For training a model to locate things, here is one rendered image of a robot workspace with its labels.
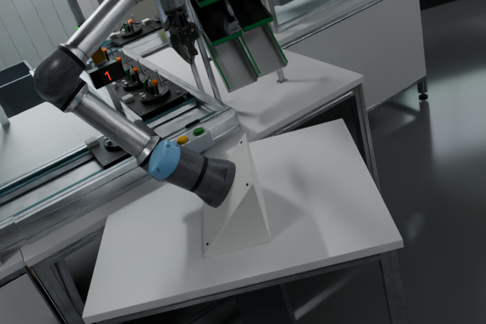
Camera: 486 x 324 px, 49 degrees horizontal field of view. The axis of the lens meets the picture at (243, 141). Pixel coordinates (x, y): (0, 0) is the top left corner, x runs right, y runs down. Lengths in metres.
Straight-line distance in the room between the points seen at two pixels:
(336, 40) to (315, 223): 1.76
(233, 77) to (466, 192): 1.43
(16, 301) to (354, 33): 2.27
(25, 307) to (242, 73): 1.19
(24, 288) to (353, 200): 1.15
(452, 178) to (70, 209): 2.01
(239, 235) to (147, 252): 0.32
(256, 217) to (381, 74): 2.13
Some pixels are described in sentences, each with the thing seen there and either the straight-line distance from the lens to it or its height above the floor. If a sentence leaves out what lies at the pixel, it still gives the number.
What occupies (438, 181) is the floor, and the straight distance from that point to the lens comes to 3.06.
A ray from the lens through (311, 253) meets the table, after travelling 1.48.
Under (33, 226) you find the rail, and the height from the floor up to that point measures 0.92.
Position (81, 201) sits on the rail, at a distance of 1.97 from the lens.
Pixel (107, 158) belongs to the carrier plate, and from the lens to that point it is 2.04.
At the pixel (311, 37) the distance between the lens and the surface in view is 3.04.
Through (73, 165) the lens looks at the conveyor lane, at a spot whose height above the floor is 0.93.
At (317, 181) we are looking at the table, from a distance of 1.72.
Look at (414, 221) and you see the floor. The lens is 2.82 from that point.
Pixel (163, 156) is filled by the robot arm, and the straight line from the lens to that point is 1.54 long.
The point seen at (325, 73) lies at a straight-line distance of 2.41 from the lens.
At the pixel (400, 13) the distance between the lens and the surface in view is 3.47.
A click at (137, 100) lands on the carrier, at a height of 0.97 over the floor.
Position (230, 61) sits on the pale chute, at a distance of 2.21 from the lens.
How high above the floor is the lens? 1.87
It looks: 30 degrees down
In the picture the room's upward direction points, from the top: 17 degrees counter-clockwise
